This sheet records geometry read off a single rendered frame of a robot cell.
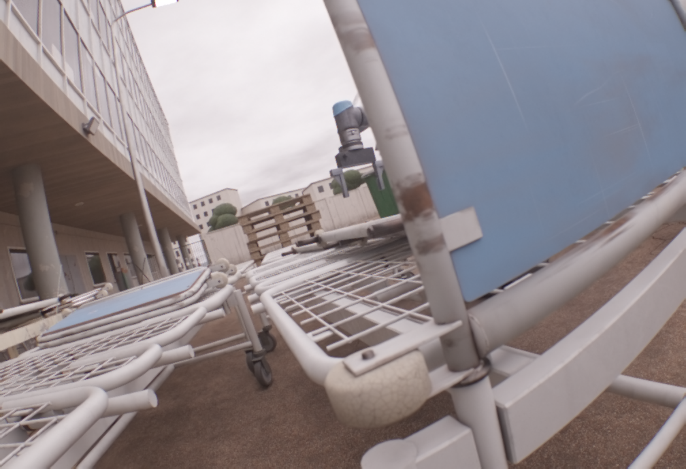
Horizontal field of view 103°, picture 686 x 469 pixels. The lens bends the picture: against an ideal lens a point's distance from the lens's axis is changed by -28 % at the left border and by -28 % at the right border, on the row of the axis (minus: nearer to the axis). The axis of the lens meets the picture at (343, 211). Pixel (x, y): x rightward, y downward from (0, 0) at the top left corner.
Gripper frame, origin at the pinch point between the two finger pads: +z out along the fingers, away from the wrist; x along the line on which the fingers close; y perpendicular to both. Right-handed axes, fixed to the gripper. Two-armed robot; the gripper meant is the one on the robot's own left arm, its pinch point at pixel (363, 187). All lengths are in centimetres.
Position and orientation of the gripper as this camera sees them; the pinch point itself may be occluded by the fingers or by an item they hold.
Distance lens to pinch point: 132.0
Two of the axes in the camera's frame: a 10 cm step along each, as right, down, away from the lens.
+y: 2.9, -1.1, -9.5
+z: 2.4, 9.7, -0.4
